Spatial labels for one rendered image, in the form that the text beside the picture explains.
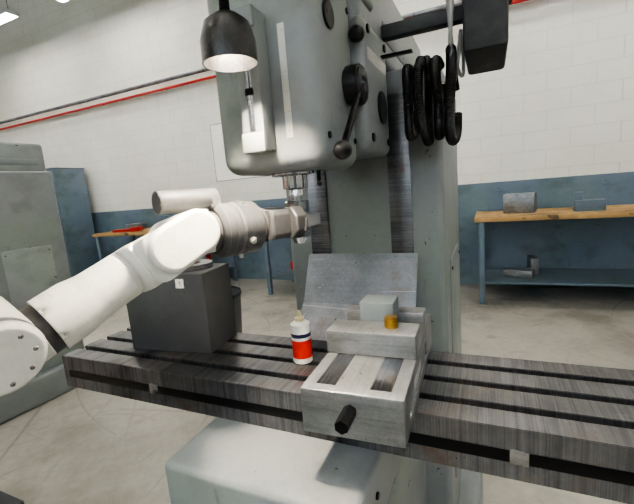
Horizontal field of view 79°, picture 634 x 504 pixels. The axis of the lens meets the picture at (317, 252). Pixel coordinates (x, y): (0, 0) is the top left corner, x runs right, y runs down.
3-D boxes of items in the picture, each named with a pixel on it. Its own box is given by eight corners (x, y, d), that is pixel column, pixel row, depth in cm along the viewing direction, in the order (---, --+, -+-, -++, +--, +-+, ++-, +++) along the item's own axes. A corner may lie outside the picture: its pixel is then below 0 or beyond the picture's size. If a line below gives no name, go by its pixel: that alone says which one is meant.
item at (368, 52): (371, 151, 75) (363, 8, 71) (265, 164, 85) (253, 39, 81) (393, 155, 92) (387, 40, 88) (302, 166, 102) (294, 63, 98)
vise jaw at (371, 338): (416, 360, 60) (415, 336, 59) (327, 352, 66) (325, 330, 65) (421, 345, 65) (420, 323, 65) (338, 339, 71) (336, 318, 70)
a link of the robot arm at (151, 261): (230, 238, 56) (154, 294, 48) (202, 244, 63) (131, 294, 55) (206, 199, 54) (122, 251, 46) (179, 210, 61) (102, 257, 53)
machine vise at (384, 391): (406, 450, 50) (403, 372, 48) (302, 431, 56) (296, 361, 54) (432, 344, 82) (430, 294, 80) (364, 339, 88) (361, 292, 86)
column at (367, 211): (458, 605, 116) (443, 57, 91) (316, 555, 135) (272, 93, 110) (466, 484, 161) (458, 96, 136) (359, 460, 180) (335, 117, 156)
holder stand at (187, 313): (211, 354, 86) (200, 267, 83) (133, 349, 93) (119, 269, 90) (237, 334, 98) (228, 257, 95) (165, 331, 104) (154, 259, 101)
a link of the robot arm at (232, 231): (250, 252, 60) (181, 266, 52) (217, 258, 68) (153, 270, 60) (237, 181, 59) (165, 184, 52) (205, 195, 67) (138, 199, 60)
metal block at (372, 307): (394, 336, 67) (392, 303, 66) (361, 334, 69) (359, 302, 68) (399, 326, 72) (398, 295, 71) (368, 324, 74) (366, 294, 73)
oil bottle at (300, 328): (307, 366, 77) (303, 313, 75) (290, 363, 78) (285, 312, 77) (316, 357, 80) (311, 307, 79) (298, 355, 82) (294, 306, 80)
